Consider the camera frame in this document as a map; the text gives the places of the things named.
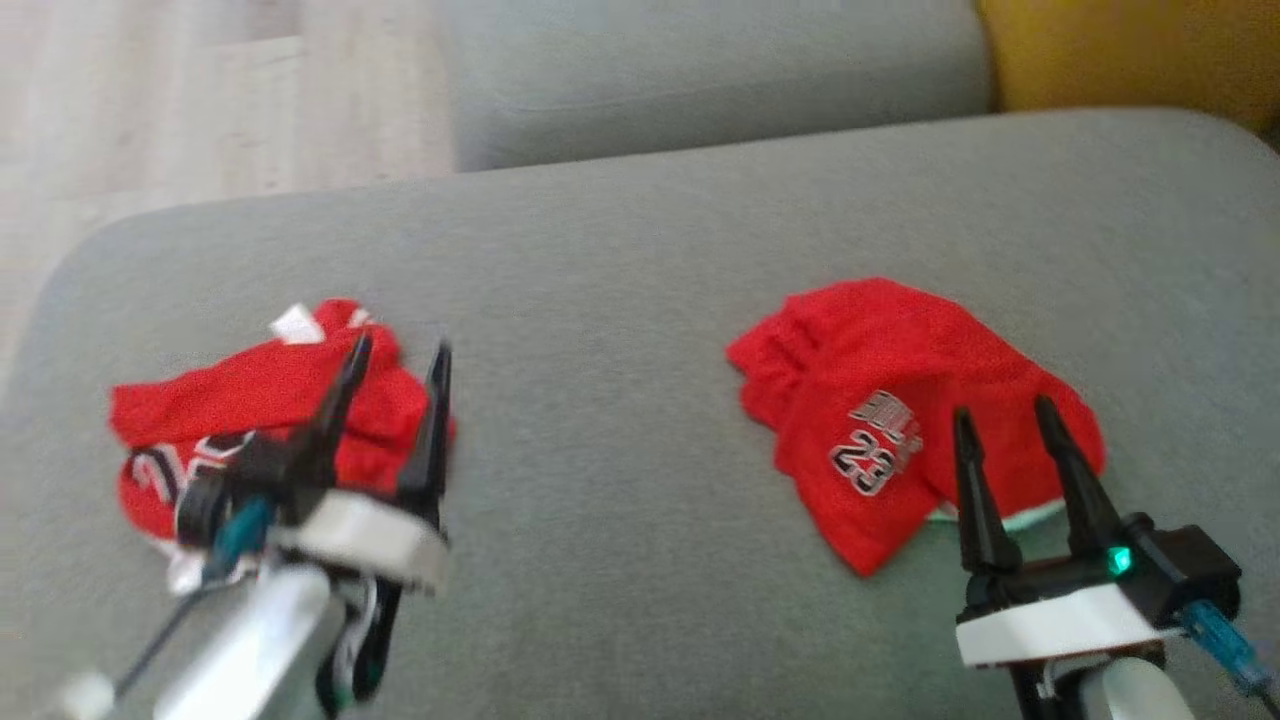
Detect white cable clip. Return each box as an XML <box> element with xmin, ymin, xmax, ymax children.
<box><xmin>58</xmin><ymin>673</ymin><xmax>118</xmax><ymax>720</ymax></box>

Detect right cable with teal plug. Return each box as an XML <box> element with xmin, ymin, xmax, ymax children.
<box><xmin>1180</xmin><ymin>600</ymin><xmax>1280</xmax><ymax>706</ymax></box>

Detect red basketball shorts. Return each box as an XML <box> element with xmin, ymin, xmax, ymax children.
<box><xmin>725</xmin><ymin>278</ymin><xmax>1106</xmax><ymax>579</ymax></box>

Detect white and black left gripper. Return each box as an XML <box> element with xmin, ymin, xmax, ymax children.
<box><xmin>265</xmin><ymin>330</ymin><xmax>456</xmax><ymax>596</ymax></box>

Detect grey sofa seat cushion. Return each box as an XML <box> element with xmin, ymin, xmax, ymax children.
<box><xmin>0</xmin><ymin>108</ymin><xmax>1280</xmax><ymax>720</ymax></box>

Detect red and white basketball jersey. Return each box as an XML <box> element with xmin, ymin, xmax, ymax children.
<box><xmin>108</xmin><ymin>298</ymin><xmax>456</xmax><ymax>593</ymax></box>

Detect large yellow sofa cushion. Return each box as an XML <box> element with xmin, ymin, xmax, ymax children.
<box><xmin>975</xmin><ymin>0</ymin><xmax>1280</xmax><ymax>141</ymax></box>

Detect grey sofa back cushion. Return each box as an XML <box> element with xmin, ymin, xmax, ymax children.
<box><xmin>440</xmin><ymin>0</ymin><xmax>993</xmax><ymax>173</ymax></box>

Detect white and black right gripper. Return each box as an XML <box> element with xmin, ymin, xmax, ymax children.
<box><xmin>952</xmin><ymin>396</ymin><xmax>1189</xmax><ymax>671</ymax></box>

